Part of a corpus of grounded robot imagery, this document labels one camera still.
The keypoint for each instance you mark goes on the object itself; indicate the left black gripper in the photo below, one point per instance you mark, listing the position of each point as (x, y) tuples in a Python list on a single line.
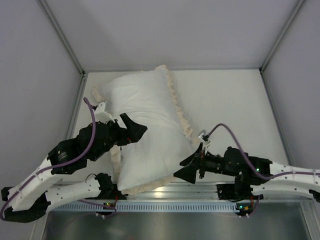
[(122, 133)]

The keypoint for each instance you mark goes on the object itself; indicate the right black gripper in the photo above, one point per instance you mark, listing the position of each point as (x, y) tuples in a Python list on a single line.
[(200, 165)]

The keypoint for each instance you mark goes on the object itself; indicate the white pillowcase with cream ruffle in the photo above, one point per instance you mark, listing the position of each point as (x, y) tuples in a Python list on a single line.
[(180, 107)]

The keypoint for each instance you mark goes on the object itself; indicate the white pillow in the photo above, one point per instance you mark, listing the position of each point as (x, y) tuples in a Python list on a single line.
[(150, 125)]

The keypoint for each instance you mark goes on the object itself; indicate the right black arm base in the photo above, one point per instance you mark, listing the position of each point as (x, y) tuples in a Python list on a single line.
[(227, 192)]

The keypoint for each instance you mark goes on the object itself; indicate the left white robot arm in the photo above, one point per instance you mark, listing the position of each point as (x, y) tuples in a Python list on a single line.
[(37, 195)]

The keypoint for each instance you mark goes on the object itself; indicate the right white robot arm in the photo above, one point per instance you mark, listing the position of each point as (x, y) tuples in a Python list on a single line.
[(254, 177)]

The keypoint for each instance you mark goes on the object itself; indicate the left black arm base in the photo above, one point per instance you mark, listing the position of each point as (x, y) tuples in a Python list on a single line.
[(112, 193)]

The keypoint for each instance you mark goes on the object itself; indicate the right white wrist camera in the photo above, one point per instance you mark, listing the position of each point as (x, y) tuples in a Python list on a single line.
[(205, 140)]

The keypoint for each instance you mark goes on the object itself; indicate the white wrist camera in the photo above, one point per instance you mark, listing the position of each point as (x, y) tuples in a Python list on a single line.
[(102, 113), (205, 140)]

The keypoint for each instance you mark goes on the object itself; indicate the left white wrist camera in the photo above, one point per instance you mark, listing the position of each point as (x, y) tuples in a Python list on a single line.
[(102, 113)]

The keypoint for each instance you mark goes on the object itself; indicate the aluminium mounting rail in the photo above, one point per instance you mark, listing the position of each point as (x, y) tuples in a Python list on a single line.
[(175, 191)]

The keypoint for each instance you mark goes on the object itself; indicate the perforated grey cable duct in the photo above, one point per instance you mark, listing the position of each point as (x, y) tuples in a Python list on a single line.
[(155, 207)]

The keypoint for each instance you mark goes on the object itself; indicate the left aluminium frame post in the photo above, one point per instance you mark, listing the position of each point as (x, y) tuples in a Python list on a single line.
[(61, 35)]

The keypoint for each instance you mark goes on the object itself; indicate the aluminium frame post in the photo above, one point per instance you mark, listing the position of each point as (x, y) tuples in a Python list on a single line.
[(61, 35), (285, 28)]

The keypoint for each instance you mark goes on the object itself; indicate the right aluminium frame post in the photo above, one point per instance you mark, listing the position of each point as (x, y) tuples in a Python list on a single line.
[(285, 28)]

